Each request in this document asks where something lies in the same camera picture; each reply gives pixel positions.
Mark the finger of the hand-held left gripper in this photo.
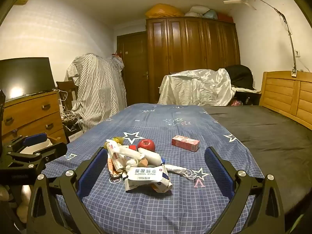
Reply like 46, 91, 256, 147
7, 142, 68, 167
4, 132, 48, 153

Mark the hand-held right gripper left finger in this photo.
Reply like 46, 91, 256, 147
27, 147, 109, 234

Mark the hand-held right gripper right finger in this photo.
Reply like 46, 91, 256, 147
204, 146, 286, 234

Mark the white medicine box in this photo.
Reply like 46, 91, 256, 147
106, 139, 127, 173

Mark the red cigarette box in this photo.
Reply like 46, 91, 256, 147
171, 135, 200, 152

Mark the wooden dresser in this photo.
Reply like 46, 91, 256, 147
0, 90, 68, 145

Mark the orange wrapper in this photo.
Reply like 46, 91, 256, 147
108, 158, 127, 176

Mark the white cardboard box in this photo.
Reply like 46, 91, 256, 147
66, 123, 84, 143

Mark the white crumpled wrapper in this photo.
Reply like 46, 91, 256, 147
114, 145, 145, 160

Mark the white wet wipes packet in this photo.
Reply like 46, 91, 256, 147
125, 165, 173, 192

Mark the wooden chair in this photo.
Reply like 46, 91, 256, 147
56, 80, 79, 108

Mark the black blanket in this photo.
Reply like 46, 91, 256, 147
206, 105, 312, 225

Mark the red apple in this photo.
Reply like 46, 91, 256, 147
137, 139, 156, 153

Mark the white paper roll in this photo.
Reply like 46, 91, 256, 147
139, 149, 163, 165

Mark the black flat screen television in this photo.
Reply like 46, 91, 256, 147
0, 57, 56, 103

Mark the blue star print bedsheet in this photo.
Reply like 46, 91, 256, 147
45, 103, 265, 234

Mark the grey striped cloth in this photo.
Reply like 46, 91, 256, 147
65, 53, 128, 133

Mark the shiny white plastic bag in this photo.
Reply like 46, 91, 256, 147
158, 68, 236, 106

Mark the black cloth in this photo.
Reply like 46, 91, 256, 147
224, 65, 255, 90

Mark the wooden headboard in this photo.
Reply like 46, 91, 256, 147
259, 71, 312, 131

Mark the dark wooden door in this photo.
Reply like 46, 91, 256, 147
116, 31, 149, 106

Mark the thin clip-on pole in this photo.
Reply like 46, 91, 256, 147
229, 0, 298, 77

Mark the brown wooden wardrobe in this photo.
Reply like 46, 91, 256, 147
146, 17, 241, 103

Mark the red storage box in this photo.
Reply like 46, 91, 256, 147
217, 12, 234, 23

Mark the teal bag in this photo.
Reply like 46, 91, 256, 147
203, 9, 218, 19

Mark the white pillow bundle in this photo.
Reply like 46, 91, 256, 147
184, 5, 210, 17

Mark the orange bag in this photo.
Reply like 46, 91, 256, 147
146, 4, 184, 19

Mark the tangle of white cables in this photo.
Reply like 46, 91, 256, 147
60, 90, 84, 127

